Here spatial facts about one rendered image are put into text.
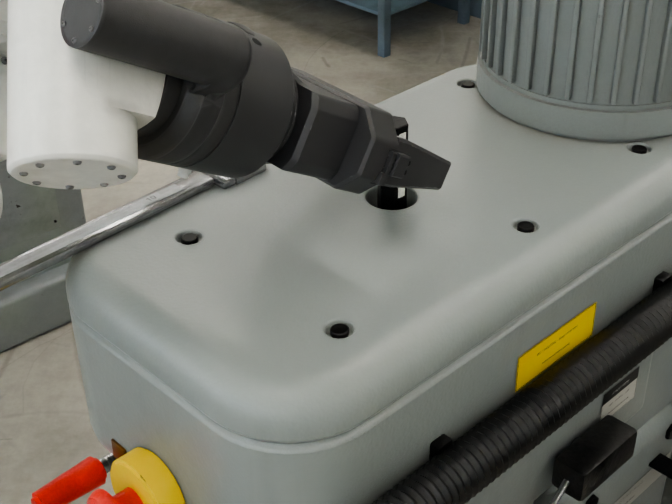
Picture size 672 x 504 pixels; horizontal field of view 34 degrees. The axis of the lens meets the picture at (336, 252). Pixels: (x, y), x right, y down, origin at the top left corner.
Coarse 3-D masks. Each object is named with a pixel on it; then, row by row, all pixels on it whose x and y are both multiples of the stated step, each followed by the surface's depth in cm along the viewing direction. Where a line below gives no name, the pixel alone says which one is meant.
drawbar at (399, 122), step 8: (400, 120) 74; (400, 128) 73; (384, 192) 76; (392, 192) 76; (384, 200) 76; (392, 200) 76; (400, 200) 76; (384, 208) 77; (392, 208) 76; (400, 208) 77
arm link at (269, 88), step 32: (256, 64) 60; (288, 64) 63; (256, 96) 60; (288, 96) 62; (320, 96) 64; (352, 96) 68; (256, 128) 61; (288, 128) 64; (320, 128) 64; (352, 128) 66; (384, 128) 66; (224, 160) 61; (256, 160) 63; (288, 160) 64; (320, 160) 65; (352, 160) 66; (384, 160) 67; (352, 192) 68
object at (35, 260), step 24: (264, 168) 80; (168, 192) 77; (192, 192) 77; (120, 216) 74; (144, 216) 74; (72, 240) 71; (96, 240) 72; (0, 264) 69; (24, 264) 69; (48, 264) 70; (0, 288) 68
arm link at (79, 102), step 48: (48, 0) 53; (96, 0) 50; (144, 0) 52; (48, 48) 53; (96, 48) 51; (144, 48) 52; (192, 48) 54; (240, 48) 56; (48, 96) 53; (96, 96) 53; (144, 96) 55; (192, 96) 57; (48, 144) 52; (96, 144) 53; (144, 144) 59; (192, 144) 59
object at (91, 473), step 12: (108, 456) 82; (72, 468) 80; (84, 468) 80; (96, 468) 80; (108, 468) 81; (60, 480) 79; (72, 480) 79; (84, 480) 79; (96, 480) 80; (36, 492) 78; (48, 492) 78; (60, 492) 78; (72, 492) 79; (84, 492) 80
